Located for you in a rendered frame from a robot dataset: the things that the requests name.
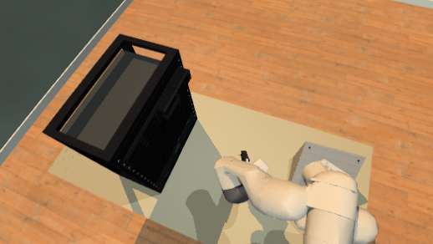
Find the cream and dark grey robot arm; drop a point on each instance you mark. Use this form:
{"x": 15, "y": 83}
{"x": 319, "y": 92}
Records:
{"x": 328, "y": 191}

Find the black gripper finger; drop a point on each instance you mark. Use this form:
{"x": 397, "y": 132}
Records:
{"x": 244, "y": 156}

